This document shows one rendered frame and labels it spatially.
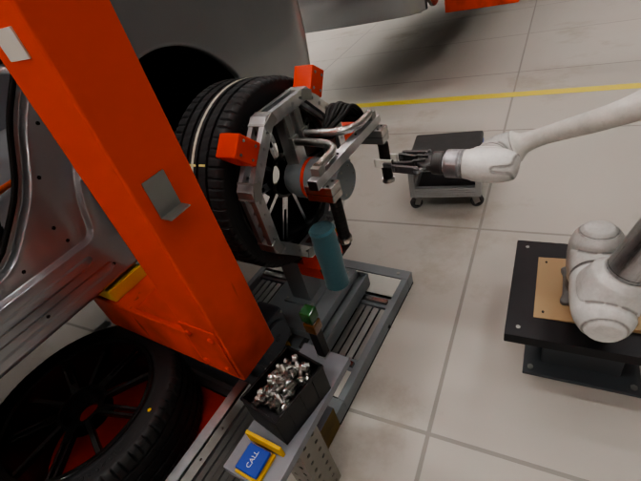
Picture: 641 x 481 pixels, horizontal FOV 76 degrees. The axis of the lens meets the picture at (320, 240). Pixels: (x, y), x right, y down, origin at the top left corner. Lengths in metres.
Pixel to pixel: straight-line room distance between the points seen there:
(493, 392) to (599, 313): 0.58
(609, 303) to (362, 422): 0.93
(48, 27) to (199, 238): 0.49
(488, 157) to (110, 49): 0.97
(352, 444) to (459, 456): 0.37
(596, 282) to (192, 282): 1.06
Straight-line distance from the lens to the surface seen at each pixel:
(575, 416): 1.76
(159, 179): 0.93
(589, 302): 1.36
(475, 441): 1.66
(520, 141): 1.43
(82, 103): 0.86
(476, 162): 1.30
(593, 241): 1.48
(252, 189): 1.18
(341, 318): 1.82
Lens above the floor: 1.50
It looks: 36 degrees down
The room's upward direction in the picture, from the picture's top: 17 degrees counter-clockwise
